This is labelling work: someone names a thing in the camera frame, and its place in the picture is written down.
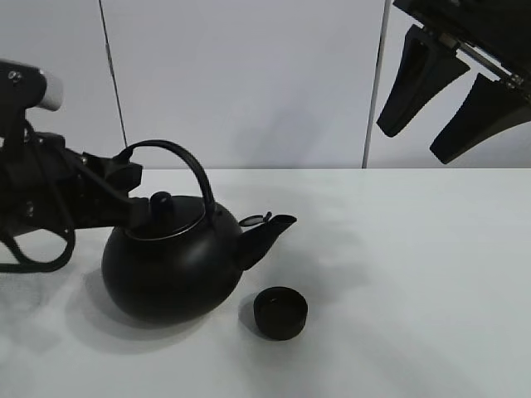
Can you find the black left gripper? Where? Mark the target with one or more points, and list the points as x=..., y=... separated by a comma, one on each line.
x=47, y=186

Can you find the small black teacup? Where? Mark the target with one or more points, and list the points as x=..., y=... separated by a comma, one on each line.
x=280, y=312

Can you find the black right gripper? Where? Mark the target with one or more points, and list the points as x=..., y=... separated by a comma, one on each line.
x=499, y=28

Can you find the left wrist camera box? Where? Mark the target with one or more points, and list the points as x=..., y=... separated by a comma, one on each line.
x=24, y=86

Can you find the black round teapot kettle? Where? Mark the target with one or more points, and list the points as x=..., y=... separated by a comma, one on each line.
x=189, y=255

